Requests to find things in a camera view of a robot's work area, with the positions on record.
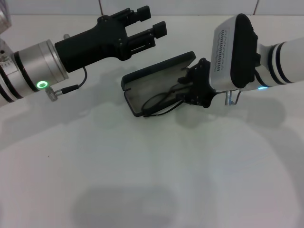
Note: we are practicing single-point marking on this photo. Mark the black glasses case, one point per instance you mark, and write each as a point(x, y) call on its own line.
point(147, 71)

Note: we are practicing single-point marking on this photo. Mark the black glasses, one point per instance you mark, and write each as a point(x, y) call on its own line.
point(144, 107)

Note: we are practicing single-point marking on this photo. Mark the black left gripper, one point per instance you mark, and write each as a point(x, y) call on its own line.
point(95, 45)

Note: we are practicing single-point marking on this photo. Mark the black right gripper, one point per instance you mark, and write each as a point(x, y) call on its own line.
point(200, 83)

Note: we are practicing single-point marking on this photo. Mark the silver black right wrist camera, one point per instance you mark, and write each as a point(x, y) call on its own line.
point(244, 52)

